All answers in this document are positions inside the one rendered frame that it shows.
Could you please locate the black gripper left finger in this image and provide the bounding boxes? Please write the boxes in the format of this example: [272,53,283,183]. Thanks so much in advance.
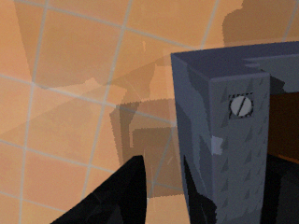
[51,156,147,224]

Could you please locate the orange block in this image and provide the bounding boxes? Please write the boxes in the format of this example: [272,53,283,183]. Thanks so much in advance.
[266,92,299,164]

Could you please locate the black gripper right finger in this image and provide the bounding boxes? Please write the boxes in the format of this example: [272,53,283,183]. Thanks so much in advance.
[261,154,299,224]

